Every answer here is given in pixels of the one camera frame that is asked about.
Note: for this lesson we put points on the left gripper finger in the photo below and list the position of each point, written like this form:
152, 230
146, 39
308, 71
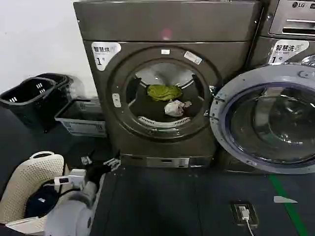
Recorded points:
112, 162
86, 160

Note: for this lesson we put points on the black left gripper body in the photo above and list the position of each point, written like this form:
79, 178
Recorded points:
96, 172

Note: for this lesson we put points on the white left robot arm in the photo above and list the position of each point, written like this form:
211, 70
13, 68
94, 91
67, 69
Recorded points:
71, 211

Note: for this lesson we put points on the grey slotted plastic basket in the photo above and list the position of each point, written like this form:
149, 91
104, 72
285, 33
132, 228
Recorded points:
81, 125

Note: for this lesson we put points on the cream perforated laundry basket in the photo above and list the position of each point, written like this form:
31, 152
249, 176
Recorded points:
29, 172

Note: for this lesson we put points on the dark navy garment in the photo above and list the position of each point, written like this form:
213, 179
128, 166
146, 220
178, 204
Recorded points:
41, 200

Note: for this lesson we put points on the white curved lint filter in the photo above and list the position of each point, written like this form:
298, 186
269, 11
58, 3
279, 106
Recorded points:
157, 121

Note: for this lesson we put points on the white crumpled cloth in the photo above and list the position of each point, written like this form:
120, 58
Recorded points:
173, 109

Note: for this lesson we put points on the black plastic basket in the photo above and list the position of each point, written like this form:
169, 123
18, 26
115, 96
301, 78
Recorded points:
64, 79
27, 103

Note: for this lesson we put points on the green crumpled cloth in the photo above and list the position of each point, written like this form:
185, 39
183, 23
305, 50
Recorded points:
163, 92

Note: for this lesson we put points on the small brown grey cloth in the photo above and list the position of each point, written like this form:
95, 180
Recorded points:
187, 103

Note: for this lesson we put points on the round glass dryer door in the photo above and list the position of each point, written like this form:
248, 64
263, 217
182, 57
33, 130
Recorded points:
246, 147

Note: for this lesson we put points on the grey dryer with round opening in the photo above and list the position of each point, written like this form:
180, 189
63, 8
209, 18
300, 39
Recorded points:
152, 29

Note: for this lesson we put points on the white power plug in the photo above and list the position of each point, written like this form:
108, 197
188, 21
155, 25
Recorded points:
243, 212

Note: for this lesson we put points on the metal floor socket box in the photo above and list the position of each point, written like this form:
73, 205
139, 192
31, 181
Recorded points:
243, 214

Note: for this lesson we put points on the green floor tape strip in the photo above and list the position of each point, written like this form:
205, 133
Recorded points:
288, 204

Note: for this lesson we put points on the grey washer with drawer panel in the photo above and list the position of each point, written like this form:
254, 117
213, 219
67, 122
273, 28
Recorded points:
283, 19

